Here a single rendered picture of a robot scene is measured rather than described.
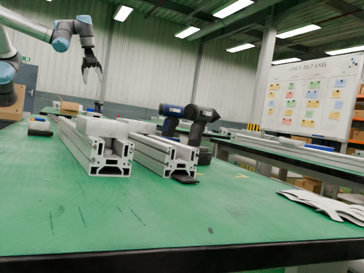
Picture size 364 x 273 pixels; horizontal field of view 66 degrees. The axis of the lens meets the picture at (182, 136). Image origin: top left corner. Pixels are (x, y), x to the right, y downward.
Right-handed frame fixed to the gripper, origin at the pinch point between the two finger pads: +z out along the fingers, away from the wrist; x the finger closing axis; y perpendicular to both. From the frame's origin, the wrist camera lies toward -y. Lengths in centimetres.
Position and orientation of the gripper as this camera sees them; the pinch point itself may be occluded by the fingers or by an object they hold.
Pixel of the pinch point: (93, 82)
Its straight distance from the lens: 170.4
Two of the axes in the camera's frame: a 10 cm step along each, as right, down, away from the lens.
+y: -4.0, -3.0, 8.6
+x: -9.1, 1.7, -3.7
